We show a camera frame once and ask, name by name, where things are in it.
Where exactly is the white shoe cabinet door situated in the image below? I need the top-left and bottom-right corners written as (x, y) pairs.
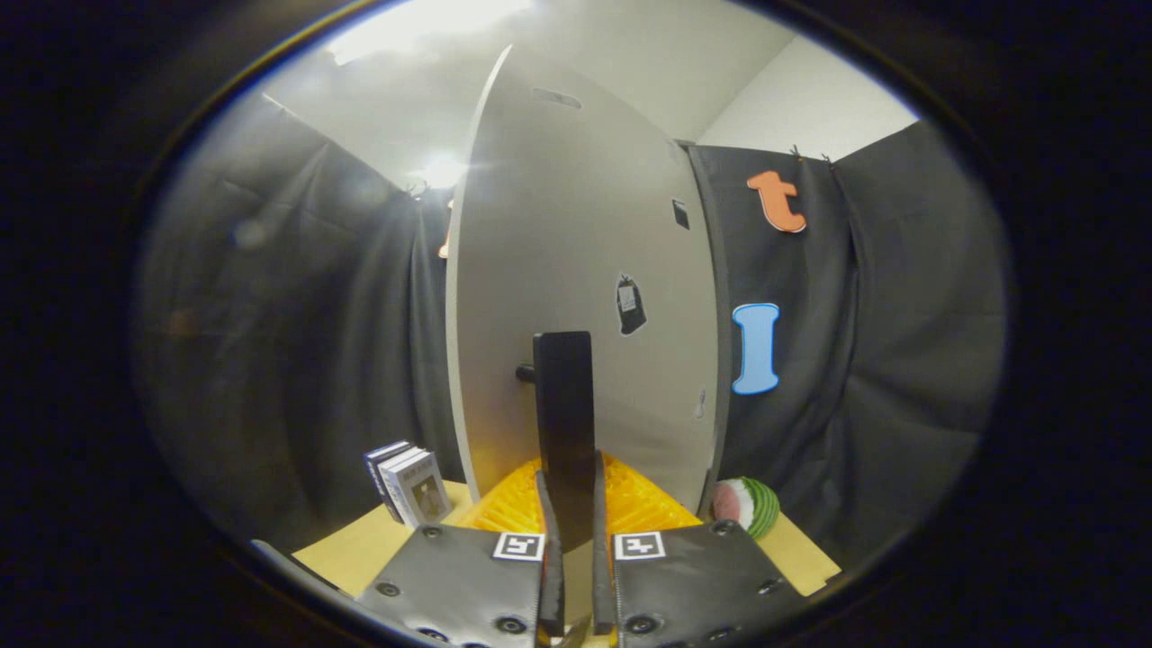
top-left (445, 43), bottom-right (721, 516)

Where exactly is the black backdrop cloth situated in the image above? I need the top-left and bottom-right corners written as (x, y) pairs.
top-left (135, 90), bottom-right (1009, 570)

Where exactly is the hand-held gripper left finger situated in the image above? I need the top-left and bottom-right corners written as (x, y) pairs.
top-left (355, 457), bottom-right (566, 648)

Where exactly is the grey shoe cabinet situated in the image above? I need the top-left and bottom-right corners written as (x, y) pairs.
top-left (677, 139), bottom-right (734, 518)

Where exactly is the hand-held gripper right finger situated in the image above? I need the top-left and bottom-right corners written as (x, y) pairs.
top-left (591, 450), bottom-right (813, 648)

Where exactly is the grey portrait cover book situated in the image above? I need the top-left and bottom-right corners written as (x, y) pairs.
top-left (380, 448), bottom-right (454, 528)

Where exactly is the dark blue book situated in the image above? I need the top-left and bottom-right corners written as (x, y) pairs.
top-left (364, 440), bottom-right (415, 524)

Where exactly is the watermelon slice toy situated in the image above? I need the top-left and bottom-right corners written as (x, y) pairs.
top-left (710, 476), bottom-right (782, 542)

